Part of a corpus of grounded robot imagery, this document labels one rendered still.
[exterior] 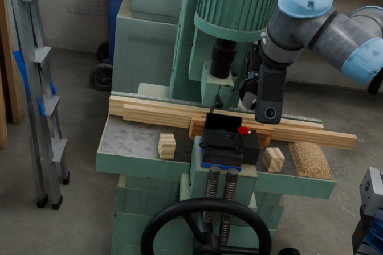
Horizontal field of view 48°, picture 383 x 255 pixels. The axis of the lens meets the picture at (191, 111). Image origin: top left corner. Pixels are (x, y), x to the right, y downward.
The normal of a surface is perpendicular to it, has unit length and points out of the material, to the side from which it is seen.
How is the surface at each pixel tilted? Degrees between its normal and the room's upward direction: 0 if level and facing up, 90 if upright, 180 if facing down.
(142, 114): 90
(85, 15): 90
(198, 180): 90
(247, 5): 90
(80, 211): 0
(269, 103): 60
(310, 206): 0
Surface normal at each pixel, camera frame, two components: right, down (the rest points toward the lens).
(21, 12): 1.00, 0.06
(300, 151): -0.55, -0.72
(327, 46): -0.58, 0.49
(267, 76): 0.11, 0.03
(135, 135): 0.16, -0.84
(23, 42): -0.09, 0.51
